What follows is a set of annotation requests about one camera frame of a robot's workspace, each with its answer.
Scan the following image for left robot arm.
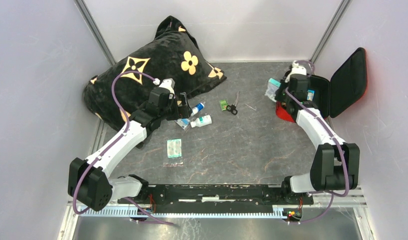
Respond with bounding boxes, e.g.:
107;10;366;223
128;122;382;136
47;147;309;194
68;87;192;214

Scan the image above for white blue gauze packet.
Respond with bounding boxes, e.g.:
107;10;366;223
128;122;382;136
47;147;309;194
265;85;278;102

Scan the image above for small green packet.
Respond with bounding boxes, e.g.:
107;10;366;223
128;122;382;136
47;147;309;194
219;99;228;111

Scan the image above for white bottle green label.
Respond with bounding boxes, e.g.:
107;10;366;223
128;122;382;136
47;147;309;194
190;115;212;128

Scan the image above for small clear zip bag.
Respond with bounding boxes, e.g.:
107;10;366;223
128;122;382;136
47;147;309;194
267;78;281;92

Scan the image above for teal plaster packet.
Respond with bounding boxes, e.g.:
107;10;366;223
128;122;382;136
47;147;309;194
167;139;182;158

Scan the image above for red medicine kit case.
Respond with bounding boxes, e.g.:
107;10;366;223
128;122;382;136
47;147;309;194
276;47;368;122

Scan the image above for black handled scissors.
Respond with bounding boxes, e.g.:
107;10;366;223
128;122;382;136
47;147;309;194
226;91;240;116

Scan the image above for blue white clear packet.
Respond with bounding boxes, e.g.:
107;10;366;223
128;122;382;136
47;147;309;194
175;118;190;131

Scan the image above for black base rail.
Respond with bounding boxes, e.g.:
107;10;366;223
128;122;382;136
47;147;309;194
133;184;314;214

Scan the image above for white bottle blue label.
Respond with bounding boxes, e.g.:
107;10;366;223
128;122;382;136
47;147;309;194
191;102;205;116

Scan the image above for black pillow with gold flowers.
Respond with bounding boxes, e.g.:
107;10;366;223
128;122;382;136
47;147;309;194
82;16;227;131

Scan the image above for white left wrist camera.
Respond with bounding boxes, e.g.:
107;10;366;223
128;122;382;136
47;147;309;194
153;78;175;94

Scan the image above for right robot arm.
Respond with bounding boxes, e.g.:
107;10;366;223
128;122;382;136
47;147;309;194
276;73;360;204

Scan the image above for blue white wipes pack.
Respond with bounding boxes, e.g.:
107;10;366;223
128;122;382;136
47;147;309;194
307;89;315;101

